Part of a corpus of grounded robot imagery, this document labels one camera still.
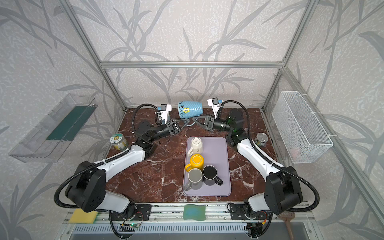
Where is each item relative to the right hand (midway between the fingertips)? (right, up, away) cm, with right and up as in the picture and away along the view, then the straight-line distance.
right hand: (194, 116), depth 68 cm
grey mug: (0, -31, +7) cm, 31 cm away
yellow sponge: (-56, -48, +4) cm, 74 cm away
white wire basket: (+46, -7, -6) cm, 47 cm away
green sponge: (-2, -47, +5) cm, 47 cm away
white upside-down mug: (+1, -18, +20) cm, 27 cm away
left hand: (-2, -1, -1) cm, 2 cm away
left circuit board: (-31, -54, +4) cm, 62 cm away
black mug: (+8, -31, +9) cm, 33 cm away
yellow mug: (+1, -25, +14) cm, 29 cm away
